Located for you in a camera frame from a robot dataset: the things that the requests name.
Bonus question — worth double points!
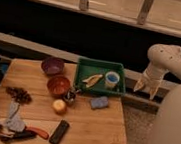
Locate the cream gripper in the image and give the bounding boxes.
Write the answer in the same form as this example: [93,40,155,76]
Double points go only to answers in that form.
[133,64,166,100]

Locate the red-brown bowl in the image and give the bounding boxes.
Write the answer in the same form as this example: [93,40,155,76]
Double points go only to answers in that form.
[47,75,71,98]

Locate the purple bowl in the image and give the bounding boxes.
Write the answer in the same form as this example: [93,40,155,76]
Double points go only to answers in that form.
[41,57,65,75]

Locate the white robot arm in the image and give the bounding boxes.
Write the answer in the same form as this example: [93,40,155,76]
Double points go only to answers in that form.
[134,44,181,144]

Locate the green plastic tray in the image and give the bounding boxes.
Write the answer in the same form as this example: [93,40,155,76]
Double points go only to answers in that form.
[73,57,126,97]

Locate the blue plastic cup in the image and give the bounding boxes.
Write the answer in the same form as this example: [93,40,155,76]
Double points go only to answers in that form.
[104,71,120,90]

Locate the blue sponge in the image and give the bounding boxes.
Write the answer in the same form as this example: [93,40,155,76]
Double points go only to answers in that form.
[90,96,109,109]

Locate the yellow banana peel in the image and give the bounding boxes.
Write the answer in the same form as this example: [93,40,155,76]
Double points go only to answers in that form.
[84,74,103,88]

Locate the small metal cup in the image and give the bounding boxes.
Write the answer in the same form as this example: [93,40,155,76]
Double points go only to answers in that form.
[63,87,80,105]

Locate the yellow apple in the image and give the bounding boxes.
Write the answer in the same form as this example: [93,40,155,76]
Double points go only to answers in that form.
[52,99,67,115]

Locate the black remote control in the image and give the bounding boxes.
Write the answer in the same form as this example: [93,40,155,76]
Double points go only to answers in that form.
[49,120,69,144]

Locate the brown dried bunch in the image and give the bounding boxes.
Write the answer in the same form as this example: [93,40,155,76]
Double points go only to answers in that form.
[6,86,32,104]

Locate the black marker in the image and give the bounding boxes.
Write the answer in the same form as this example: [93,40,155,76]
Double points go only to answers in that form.
[1,130,37,143]

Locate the grey-blue cloth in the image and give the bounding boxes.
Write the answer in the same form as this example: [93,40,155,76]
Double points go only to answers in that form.
[3,101,25,132]

